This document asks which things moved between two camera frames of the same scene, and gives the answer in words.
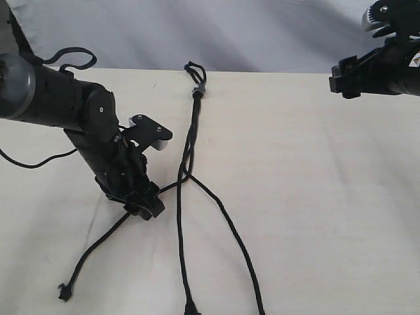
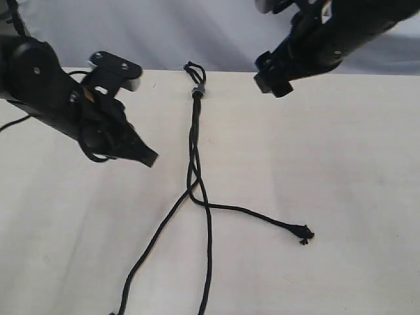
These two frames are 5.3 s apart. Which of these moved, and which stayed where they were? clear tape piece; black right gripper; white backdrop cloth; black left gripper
Moved: black left gripper; black right gripper
Stayed: white backdrop cloth; clear tape piece
